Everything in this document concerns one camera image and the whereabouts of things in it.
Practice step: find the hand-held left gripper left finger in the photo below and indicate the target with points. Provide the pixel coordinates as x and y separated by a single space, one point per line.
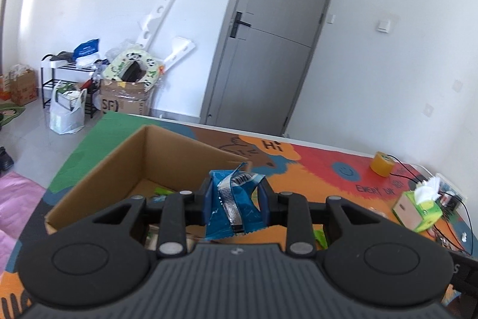
208 203

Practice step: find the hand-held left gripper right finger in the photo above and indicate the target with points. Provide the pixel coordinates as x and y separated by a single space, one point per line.
264 203

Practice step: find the blue snack packet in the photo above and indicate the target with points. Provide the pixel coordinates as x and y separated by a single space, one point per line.
239 207

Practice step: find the white and green snack packet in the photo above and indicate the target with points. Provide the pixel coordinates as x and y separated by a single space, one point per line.
153 235

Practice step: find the colourful cartoon table mat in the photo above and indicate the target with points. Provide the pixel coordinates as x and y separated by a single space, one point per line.
317 162

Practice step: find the black charger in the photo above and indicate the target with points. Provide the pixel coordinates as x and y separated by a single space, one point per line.
453 202

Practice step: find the green tissue box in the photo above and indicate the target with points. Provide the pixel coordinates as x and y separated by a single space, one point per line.
418 210

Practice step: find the white power strip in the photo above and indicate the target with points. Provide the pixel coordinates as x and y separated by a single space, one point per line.
453 186

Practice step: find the yellow tape roll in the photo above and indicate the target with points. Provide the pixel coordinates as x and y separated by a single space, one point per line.
381 164

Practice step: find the printed brown cardboard box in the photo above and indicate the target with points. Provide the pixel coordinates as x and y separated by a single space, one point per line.
123 98

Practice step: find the short white board with holes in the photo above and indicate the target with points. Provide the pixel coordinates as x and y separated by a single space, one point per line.
181 50

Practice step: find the grey door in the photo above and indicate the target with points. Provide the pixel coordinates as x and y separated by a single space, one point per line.
269 42

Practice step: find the white plastic bag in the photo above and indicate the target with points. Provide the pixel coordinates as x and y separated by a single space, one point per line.
67 119

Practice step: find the tall white board with holes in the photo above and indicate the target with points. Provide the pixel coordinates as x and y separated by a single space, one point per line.
158 18

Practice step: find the pink blanket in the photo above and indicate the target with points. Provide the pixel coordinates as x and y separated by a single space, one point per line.
15 214

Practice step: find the blue plastic bag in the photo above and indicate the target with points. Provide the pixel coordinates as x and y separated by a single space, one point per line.
86 49

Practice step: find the black shoe rack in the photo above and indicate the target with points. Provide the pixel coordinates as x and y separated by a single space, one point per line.
48 80

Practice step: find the black shoe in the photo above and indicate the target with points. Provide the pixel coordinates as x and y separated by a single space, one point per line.
5 159

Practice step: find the green rug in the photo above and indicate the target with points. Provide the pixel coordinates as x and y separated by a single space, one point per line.
11 113

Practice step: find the small brown cardboard box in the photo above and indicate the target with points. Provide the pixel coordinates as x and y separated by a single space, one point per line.
23 89

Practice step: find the white wall plate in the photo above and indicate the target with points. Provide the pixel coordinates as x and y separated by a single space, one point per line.
428 110
457 85

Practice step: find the white light switch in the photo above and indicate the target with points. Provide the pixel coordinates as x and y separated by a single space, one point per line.
384 25

